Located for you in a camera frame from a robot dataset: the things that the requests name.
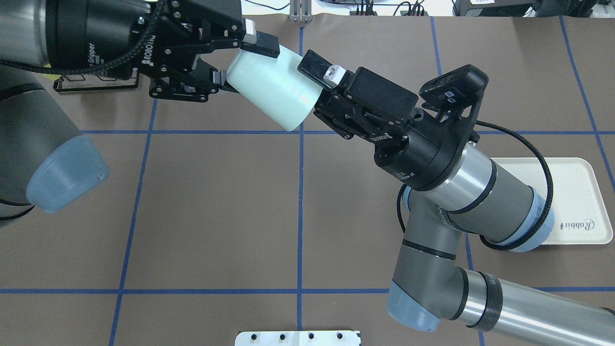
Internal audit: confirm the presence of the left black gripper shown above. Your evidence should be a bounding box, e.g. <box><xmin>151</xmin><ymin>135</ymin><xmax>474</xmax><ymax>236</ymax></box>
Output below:
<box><xmin>46</xmin><ymin>0</ymin><xmax>281</xmax><ymax>103</ymax></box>

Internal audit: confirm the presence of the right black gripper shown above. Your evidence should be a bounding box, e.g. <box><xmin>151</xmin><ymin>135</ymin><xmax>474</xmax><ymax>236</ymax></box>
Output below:
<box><xmin>298</xmin><ymin>50</ymin><xmax>476</xmax><ymax>191</ymax></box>

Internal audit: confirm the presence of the pale green plastic cup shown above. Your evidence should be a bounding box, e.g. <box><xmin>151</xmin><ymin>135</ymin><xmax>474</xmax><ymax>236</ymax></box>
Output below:
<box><xmin>226</xmin><ymin>45</ymin><xmax>323</xmax><ymax>131</ymax></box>

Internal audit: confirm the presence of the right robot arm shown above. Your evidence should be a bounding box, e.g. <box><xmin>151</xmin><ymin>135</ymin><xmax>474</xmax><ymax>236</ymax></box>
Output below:
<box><xmin>298</xmin><ymin>50</ymin><xmax>614</xmax><ymax>346</ymax></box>

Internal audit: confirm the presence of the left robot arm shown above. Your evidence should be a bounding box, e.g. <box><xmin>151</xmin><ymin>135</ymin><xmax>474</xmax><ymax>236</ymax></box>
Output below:
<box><xmin>0</xmin><ymin>0</ymin><xmax>280</xmax><ymax>226</ymax></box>

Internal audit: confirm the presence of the cream rabbit print tray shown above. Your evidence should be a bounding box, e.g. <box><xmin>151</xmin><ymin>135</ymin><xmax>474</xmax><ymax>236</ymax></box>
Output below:
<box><xmin>493</xmin><ymin>157</ymin><xmax>613</xmax><ymax>245</ymax></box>

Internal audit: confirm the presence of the black device on back table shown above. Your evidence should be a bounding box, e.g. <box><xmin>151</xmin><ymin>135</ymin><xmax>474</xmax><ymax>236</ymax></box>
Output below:
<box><xmin>452</xmin><ymin>0</ymin><xmax>535</xmax><ymax>17</ymax></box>

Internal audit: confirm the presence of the grey metal camera post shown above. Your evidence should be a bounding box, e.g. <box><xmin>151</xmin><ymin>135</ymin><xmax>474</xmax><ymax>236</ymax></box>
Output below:
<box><xmin>288</xmin><ymin>0</ymin><xmax>313</xmax><ymax>23</ymax></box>

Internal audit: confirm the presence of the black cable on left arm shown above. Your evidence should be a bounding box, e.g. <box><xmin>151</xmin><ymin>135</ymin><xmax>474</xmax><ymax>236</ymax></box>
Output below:
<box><xmin>0</xmin><ymin>0</ymin><xmax>166</xmax><ymax>77</ymax></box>

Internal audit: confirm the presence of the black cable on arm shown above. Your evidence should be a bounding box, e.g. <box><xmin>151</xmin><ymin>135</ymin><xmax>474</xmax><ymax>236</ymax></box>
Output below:
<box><xmin>396</xmin><ymin>120</ymin><xmax>554</xmax><ymax>251</ymax></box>
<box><xmin>0</xmin><ymin>0</ymin><xmax>166</xmax><ymax>77</ymax></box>

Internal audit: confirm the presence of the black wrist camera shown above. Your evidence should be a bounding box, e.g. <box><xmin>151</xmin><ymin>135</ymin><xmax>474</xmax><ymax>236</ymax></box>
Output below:
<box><xmin>419</xmin><ymin>65</ymin><xmax>489</xmax><ymax>112</ymax></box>

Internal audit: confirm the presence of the black wire cup rack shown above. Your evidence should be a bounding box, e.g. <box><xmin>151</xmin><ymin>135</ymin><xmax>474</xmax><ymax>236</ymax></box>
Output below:
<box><xmin>52</xmin><ymin>72</ymin><xmax>140</xmax><ymax>93</ymax></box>

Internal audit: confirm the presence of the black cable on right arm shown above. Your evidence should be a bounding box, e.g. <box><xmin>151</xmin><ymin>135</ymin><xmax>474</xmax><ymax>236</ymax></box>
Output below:
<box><xmin>396</xmin><ymin>120</ymin><xmax>554</xmax><ymax>251</ymax></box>

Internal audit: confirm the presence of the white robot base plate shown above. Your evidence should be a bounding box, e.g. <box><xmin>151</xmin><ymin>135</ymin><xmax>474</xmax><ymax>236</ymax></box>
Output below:
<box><xmin>234</xmin><ymin>330</ymin><xmax>362</xmax><ymax>346</ymax></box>

